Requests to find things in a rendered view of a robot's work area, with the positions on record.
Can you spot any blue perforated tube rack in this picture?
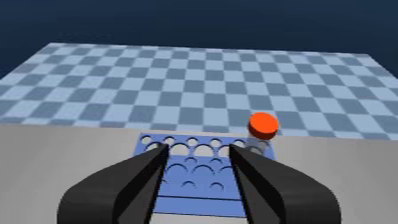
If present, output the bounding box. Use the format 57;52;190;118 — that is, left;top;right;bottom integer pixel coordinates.
130;132;277;219

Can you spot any orange-capped centrifuge tube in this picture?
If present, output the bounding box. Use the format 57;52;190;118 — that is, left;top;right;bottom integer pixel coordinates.
245;112;281;156

